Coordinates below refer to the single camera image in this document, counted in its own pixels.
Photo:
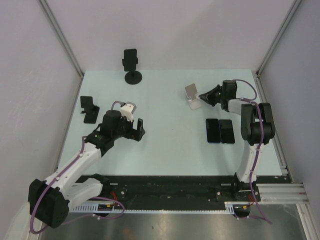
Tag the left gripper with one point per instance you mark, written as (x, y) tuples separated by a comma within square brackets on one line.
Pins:
[(133, 134)]

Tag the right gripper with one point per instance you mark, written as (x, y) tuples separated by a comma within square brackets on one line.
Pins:
[(208, 96)]

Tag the white folding phone stand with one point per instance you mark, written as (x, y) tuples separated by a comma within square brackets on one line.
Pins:
[(192, 96)]

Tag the black phone blue edge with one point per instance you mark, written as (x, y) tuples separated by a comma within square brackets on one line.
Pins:
[(213, 131)]

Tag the black folding phone stand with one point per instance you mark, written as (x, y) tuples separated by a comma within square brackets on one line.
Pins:
[(90, 110)]

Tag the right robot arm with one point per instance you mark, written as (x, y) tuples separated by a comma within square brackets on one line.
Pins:
[(257, 127)]

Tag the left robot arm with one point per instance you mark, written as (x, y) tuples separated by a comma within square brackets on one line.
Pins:
[(51, 199)]

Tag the black round base phone stand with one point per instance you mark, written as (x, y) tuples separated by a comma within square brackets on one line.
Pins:
[(132, 76)]

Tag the black phone on round stand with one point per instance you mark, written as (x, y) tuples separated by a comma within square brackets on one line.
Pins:
[(130, 60)]

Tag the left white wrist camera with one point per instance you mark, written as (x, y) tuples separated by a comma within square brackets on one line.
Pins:
[(127, 110)]

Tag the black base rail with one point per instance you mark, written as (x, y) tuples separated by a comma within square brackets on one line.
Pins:
[(182, 189)]

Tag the white slotted cable duct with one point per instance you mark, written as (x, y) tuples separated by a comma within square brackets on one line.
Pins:
[(168, 207)]

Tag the right aluminium frame post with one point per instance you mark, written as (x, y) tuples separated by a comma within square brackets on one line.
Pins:
[(279, 35)]

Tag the aluminium frame post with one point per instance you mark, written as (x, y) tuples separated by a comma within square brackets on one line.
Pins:
[(48, 13), (279, 35)]

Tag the left aluminium frame post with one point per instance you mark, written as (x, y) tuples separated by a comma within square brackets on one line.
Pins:
[(48, 13)]

